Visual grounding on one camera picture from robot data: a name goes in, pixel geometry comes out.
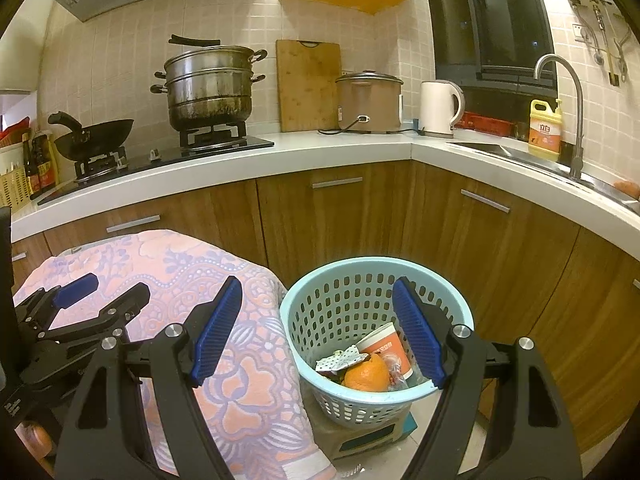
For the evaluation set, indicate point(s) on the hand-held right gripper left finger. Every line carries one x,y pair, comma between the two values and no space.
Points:
215,330

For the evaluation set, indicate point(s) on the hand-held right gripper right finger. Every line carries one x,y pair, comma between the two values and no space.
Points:
417,330

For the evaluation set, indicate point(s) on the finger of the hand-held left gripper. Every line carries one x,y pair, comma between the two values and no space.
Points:
75,291
120,310

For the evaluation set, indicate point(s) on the orange white paper cup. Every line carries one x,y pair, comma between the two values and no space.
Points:
385,347

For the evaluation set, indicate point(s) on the clear plastic wrapper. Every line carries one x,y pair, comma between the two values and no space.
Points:
397,376

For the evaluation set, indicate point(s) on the large orange peel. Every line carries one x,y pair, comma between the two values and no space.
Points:
367,375

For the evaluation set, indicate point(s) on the silver dotted wrapper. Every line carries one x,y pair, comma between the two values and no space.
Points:
340,360

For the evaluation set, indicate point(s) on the teal plastic basket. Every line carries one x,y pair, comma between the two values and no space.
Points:
330,305

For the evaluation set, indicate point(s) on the person's left hand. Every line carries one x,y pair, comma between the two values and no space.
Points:
36,441

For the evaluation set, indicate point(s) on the yellow woven basket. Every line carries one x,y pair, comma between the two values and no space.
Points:
12,187

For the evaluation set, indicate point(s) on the wooden base cabinet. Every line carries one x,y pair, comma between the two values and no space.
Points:
525,270

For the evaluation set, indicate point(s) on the cardboard box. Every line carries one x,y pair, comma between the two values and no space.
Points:
360,442

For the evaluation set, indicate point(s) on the dark sauce bottle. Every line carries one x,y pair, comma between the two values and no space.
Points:
33,170

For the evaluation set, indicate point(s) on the black wok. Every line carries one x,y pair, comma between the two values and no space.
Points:
100,135

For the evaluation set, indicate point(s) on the black glass gas stove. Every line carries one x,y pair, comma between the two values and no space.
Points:
165,155

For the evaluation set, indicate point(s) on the red plastic packet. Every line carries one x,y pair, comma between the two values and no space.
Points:
15,130

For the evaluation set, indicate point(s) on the steel sink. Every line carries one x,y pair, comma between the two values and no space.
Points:
500,151

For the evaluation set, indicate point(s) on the red crate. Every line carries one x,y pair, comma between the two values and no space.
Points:
487,124

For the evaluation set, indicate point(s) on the white electric kettle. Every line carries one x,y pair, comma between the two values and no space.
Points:
437,110

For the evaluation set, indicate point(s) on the brown rice cooker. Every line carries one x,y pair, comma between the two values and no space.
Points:
370,105

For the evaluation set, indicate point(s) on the yellow dish soap bottle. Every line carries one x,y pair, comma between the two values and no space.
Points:
545,135

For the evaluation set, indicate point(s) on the steel steamer pot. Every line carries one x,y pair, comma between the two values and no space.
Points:
210,90

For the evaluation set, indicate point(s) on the wooden cutting board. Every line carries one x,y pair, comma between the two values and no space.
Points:
307,90

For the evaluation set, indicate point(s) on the steel faucet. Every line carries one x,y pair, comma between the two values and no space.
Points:
577,125

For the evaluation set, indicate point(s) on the dark window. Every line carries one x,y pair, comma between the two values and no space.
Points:
500,20

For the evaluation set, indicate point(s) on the wall utensil rack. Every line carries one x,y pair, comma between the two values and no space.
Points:
595,15

